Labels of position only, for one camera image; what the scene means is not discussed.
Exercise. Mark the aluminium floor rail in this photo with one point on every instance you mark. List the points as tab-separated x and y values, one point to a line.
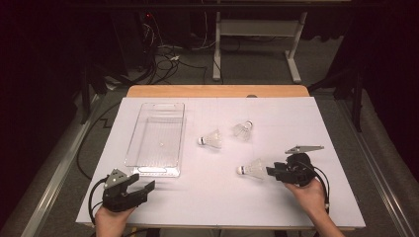
372	161
59	173

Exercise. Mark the white metal desk frame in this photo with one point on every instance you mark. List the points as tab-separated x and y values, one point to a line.
257	28

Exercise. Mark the clear plastic tray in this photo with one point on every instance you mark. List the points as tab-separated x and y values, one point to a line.
154	141

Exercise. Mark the person's right hand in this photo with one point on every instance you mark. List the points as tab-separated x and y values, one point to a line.
311	197

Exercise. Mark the white table sheet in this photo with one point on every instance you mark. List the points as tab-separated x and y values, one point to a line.
296	131

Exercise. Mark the white shuttlecock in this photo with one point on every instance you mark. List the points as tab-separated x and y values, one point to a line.
214	140
242	130
255	169

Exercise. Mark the grey table grommet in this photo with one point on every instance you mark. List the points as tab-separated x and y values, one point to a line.
252	96

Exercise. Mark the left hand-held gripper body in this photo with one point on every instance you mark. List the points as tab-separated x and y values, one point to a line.
118	199

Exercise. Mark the black stand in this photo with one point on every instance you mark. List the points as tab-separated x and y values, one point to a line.
357	105
86	98

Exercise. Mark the person's grey trousers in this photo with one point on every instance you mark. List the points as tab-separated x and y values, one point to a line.
184	233

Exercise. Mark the person's left hand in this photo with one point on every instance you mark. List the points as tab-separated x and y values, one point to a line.
110	225

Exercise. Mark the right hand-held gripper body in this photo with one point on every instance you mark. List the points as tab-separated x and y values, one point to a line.
298	171

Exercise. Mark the wooden table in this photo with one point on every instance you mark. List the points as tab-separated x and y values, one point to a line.
214	91

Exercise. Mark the dark curtain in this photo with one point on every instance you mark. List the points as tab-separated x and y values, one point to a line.
388	82
33	98

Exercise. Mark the dark equipment box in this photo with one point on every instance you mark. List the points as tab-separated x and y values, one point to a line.
135	39

